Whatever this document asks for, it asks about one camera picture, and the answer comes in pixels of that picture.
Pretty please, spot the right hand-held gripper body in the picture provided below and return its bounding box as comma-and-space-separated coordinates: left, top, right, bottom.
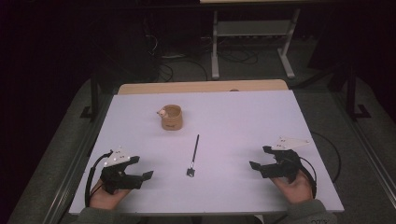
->
261, 135, 312, 183

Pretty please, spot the person's right hand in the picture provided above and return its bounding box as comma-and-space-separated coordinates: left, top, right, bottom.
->
269, 169, 314, 205

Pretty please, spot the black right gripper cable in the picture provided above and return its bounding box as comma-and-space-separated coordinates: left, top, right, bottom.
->
298, 131, 343, 200

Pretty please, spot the thin black pen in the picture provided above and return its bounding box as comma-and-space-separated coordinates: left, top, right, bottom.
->
186, 133, 201, 178

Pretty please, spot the tan wooden cup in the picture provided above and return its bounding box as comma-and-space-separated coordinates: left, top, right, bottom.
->
156, 104, 184, 132

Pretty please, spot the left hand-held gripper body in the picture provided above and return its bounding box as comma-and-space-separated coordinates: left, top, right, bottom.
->
99, 147, 144, 196

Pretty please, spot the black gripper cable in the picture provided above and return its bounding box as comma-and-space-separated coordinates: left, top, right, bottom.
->
84, 149, 114, 208
298, 131, 343, 200

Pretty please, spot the person's left hand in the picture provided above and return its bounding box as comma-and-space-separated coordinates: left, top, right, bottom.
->
89, 178, 132, 211

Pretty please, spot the black floor cable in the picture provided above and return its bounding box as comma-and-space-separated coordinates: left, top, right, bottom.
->
154, 55, 209, 83
217, 49, 260, 66

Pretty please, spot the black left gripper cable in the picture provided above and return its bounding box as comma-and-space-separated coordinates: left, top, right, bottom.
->
84, 149, 114, 208

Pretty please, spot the wooden table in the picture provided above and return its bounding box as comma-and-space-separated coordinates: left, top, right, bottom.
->
117, 78, 290, 95

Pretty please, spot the black metal stand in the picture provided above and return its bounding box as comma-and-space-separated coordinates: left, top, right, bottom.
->
79, 76, 101, 121
345, 65, 373, 121

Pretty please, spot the white metal table frame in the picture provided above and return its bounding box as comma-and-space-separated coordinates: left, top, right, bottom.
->
210, 7, 302, 80

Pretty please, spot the metal floor rail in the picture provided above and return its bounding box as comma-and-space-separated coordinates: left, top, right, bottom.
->
42, 92, 114, 224
329, 90, 396, 201

